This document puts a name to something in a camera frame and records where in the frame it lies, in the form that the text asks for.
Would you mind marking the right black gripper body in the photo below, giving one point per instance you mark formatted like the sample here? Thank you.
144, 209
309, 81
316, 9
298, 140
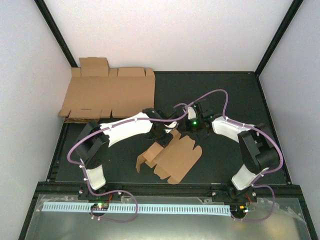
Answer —
195, 127

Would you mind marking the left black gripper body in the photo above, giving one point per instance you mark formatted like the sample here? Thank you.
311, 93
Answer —
160, 138

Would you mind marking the brown cardboard box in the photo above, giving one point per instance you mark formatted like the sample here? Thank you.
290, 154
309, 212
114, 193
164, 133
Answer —
174, 161

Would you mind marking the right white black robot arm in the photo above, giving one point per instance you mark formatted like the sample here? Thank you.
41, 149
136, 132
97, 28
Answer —
257, 148

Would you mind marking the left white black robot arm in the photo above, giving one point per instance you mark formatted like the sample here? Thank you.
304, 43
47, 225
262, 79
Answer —
149, 122

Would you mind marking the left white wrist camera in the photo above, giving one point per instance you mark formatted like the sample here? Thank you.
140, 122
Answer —
170, 127

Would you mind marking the white slotted cable duct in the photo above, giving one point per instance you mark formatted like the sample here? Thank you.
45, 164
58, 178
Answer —
131, 208

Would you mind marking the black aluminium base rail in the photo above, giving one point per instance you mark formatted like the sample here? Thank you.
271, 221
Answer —
217, 192

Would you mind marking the right black frame post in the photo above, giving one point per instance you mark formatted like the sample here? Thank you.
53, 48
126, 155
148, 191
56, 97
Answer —
285, 23

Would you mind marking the black frame post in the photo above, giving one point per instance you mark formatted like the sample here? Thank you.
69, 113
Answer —
285, 23
48, 18

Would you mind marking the left black frame post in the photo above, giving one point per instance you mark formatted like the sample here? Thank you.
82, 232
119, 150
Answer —
48, 18

